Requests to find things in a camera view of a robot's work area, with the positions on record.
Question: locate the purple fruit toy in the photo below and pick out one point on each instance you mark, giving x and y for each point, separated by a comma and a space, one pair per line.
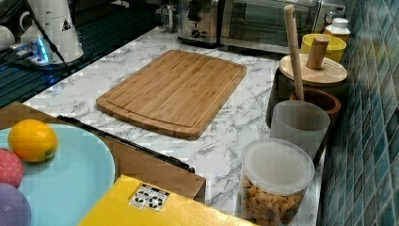
15, 209

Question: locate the round wooden lid canister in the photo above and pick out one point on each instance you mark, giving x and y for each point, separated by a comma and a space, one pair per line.
330, 77

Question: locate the light blue plate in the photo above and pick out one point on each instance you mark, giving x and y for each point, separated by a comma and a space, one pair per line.
62, 189

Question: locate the yellow cereal box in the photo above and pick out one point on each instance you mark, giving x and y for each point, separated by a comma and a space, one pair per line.
130, 202

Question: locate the white-capped spice bottle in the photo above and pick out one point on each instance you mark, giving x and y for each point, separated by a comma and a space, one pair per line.
339, 29

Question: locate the wooden serving tray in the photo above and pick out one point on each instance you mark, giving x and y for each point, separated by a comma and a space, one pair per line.
130, 159

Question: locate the yellow bowl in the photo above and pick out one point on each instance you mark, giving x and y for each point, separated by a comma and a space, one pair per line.
334, 50

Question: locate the yellow lemon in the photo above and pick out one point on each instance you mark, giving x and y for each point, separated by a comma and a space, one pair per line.
32, 140

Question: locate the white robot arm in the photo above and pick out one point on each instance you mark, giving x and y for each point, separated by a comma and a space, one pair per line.
48, 26

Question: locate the brown wooden utensil cup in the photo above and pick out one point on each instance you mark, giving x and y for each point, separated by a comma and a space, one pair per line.
331, 105

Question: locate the bamboo cutting board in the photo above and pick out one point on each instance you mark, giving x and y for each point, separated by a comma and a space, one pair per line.
178, 94

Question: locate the silver toaster oven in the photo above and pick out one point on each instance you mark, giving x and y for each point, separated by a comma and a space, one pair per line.
260, 24

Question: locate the silver two-slot toaster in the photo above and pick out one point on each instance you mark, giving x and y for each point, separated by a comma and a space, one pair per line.
199, 22

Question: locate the red strawberry toy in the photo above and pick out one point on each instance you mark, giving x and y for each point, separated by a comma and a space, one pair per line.
11, 168

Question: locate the frosted plastic cup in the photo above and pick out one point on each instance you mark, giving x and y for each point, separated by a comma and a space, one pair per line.
301, 123

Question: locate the clear lidded snack container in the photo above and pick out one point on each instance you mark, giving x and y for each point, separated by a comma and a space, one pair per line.
275, 176

